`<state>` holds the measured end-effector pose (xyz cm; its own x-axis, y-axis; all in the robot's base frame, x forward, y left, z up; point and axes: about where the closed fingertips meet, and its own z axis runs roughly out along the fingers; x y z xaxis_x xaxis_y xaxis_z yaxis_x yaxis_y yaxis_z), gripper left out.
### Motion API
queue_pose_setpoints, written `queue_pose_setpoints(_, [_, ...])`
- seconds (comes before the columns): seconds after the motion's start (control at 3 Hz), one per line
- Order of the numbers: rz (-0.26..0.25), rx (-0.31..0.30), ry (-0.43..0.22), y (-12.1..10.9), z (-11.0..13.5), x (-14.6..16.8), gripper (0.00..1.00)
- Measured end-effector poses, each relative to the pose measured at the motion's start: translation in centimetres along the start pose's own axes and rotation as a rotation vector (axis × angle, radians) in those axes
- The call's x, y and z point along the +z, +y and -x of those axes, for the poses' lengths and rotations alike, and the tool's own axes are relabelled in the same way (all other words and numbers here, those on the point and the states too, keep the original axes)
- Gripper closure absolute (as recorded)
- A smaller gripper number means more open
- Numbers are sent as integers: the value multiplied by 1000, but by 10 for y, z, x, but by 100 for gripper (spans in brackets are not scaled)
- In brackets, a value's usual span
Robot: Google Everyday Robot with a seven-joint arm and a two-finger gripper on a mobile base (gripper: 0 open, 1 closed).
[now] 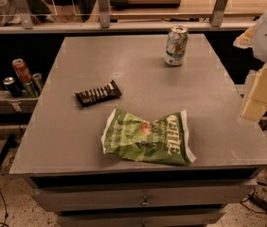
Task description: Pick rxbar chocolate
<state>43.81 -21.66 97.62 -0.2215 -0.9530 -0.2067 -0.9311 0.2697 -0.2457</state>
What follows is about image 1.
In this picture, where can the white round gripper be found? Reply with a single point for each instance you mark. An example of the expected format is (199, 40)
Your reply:
(255, 105)

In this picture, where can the black chocolate bar wrapper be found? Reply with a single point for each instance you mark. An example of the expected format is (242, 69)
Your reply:
(94, 96)

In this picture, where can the white green soda can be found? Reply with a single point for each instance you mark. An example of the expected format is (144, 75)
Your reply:
(176, 45)

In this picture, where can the green kettle chips bag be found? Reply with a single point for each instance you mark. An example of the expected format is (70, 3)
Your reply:
(162, 141)

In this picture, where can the black power adapter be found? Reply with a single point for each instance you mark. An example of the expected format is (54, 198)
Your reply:
(254, 203)

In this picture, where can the grey drawer cabinet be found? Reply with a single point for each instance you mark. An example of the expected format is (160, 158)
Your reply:
(61, 155)

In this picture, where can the silver soda can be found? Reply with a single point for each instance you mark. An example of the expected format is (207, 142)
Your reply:
(38, 80)

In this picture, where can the red soda can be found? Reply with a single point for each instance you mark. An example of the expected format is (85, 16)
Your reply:
(22, 72)

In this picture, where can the dark blue soda can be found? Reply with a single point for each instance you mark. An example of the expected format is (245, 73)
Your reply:
(13, 88)

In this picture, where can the grey side shelf tray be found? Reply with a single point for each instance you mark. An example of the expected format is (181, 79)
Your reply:
(16, 105)

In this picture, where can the grey railing post right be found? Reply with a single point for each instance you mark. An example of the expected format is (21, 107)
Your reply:
(217, 14)

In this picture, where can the grey railing post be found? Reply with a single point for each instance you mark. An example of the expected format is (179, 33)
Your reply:
(24, 13)
(217, 14)
(104, 16)

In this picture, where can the grey railing post middle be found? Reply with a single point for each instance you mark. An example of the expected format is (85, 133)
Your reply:
(104, 16)

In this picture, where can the metal drawer handle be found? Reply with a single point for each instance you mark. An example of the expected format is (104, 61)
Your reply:
(145, 202)

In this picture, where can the grey railing post left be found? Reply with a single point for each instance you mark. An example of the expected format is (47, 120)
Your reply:
(24, 13)

